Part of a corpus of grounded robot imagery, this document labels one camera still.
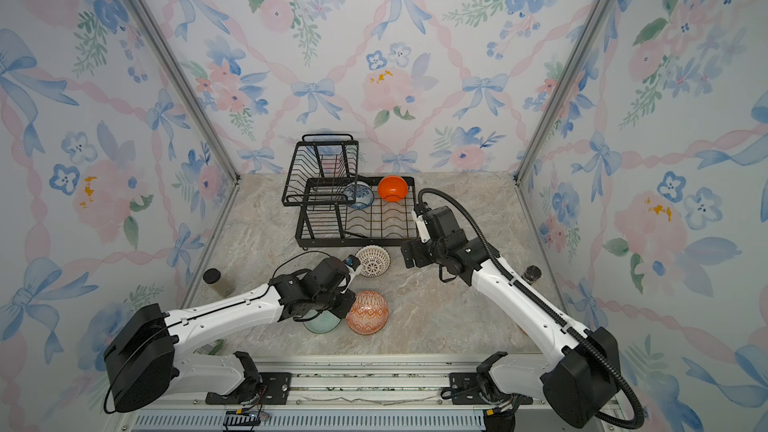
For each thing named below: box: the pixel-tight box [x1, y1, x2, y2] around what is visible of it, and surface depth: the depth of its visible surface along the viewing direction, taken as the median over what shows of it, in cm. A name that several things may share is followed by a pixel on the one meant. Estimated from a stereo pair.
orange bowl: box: [377, 175, 409, 203], surface depth 112 cm
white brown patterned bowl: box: [356, 245, 391, 278], surface depth 97 cm
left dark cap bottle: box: [202, 268, 236, 297], surface depth 85 cm
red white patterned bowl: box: [345, 290, 389, 335], surface depth 85 cm
